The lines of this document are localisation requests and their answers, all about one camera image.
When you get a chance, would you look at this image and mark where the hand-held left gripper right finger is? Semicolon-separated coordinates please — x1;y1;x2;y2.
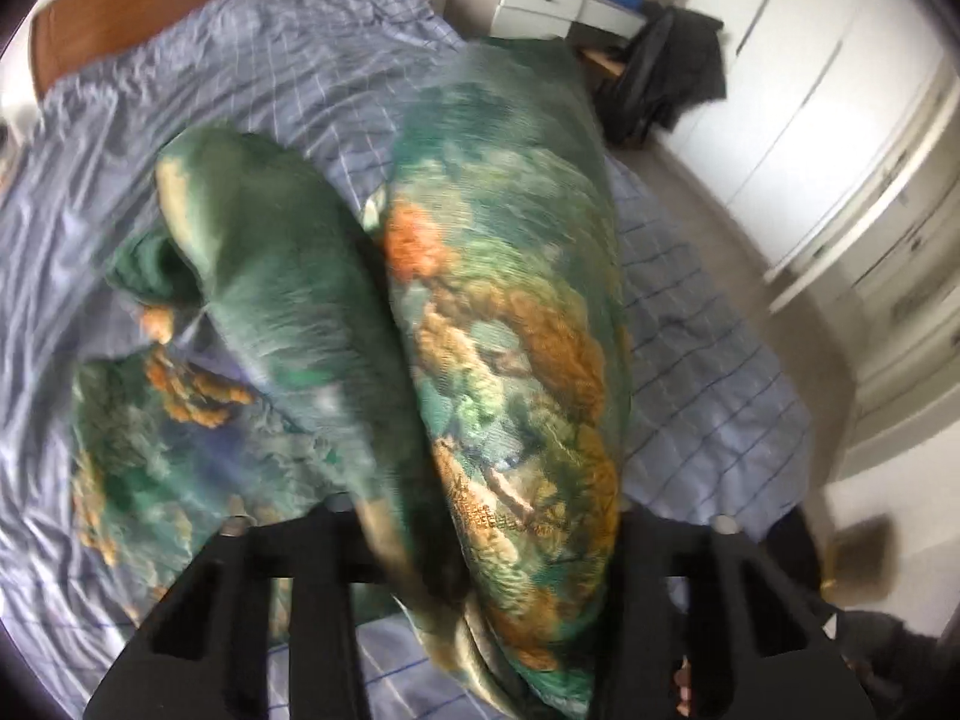
592;506;878;720

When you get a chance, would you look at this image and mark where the dark cloth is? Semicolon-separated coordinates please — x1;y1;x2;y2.
825;611;955;720

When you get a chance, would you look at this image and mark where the wooden chair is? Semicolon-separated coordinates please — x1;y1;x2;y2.
577;45;627;80

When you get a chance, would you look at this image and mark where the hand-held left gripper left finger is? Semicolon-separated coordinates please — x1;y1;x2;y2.
82;499;376;720

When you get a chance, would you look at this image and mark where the chair with black garment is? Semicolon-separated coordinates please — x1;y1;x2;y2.
596;4;728;151

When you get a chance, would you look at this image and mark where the green printed padded jacket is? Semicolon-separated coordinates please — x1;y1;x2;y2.
71;37;635;720

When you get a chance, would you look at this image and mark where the white wardrobe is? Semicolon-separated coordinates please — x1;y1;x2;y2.
660;0;960;466

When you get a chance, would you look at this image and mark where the brown blurred object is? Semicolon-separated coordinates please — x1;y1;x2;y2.
829;516;895;601

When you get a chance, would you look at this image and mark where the bed with blue checked sheet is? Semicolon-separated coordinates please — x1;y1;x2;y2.
0;0;815;720

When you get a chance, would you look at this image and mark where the wooden headboard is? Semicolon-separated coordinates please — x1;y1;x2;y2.
28;0;440;98

